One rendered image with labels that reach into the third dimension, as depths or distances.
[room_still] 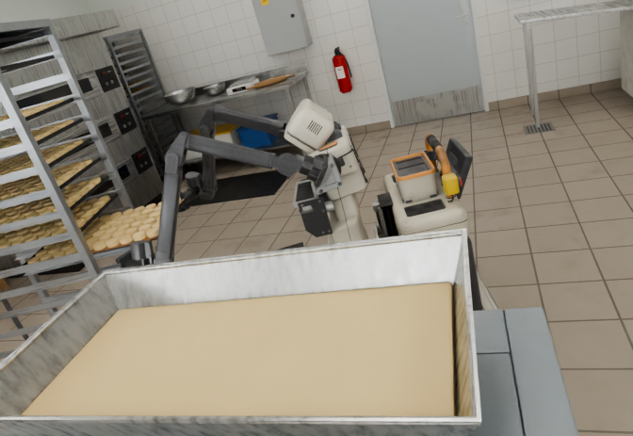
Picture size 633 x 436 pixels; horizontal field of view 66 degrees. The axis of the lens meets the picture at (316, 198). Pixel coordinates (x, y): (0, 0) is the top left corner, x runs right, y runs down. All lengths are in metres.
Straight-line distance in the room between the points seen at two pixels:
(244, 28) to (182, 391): 5.68
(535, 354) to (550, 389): 0.05
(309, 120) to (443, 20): 3.98
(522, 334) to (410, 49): 5.16
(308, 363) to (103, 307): 0.38
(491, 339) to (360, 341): 0.19
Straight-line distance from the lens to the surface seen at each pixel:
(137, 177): 5.42
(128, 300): 0.83
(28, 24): 2.22
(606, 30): 5.81
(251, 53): 6.14
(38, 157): 1.97
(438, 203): 1.89
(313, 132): 1.82
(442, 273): 0.64
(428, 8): 5.65
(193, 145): 1.72
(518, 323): 0.70
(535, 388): 0.62
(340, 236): 1.97
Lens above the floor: 1.62
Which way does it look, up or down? 22 degrees down
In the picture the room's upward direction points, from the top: 16 degrees counter-clockwise
